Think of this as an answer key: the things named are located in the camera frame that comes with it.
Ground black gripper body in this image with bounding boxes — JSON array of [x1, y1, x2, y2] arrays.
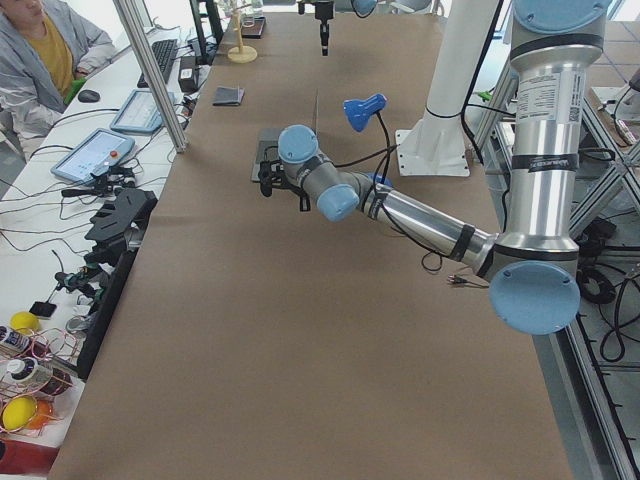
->
[[314, 1, 334, 56], [279, 175, 311, 212]]

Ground grey laptop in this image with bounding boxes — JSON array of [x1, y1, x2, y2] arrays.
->
[[251, 90, 319, 183]]

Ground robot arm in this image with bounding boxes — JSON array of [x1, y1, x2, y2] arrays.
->
[[313, 0, 377, 56], [259, 1, 609, 335]]

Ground black tray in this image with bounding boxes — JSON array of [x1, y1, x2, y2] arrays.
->
[[241, 17, 266, 39]]

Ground wooden mug tree stand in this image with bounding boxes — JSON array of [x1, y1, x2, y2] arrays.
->
[[227, 0, 263, 64]]

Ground blue desk lamp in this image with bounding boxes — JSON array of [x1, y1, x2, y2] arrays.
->
[[343, 93, 392, 186]]

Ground folded grey cloth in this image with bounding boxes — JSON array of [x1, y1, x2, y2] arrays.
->
[[212, 86, 245, 106]]

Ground black keyboard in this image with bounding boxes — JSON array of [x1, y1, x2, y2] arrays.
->
[[151, 39, 178, 83]]

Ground far teach pendant tablet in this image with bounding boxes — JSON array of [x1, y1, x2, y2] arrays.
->
[[110, 89, 163, 135]]

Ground teach pendant tablet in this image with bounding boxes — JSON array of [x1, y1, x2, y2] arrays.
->
[[50, 128, 135, 183], [110, 89, 163, 135]]

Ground near teach pendant tablet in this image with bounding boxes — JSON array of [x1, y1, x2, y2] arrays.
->
[[50, 128, 135, 183]]

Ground black computer mouse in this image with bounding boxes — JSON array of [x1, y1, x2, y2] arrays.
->
[[77, 89, 101, 103]]

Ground seated person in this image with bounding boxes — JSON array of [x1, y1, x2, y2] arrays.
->
[[1, 1, 116, 142]]

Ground yellow ball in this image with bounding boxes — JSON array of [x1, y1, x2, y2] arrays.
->
[[9, 311, 41, 334]]

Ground black lamp power cable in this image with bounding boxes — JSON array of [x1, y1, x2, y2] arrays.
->
[[331, 144, 491, 290]]

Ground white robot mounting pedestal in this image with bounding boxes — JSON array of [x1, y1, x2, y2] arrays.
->
[[396, 0, 502, 177]]

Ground aluminium frame post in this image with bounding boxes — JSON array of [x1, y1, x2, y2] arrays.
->
[[113, 0, 187, 153]]

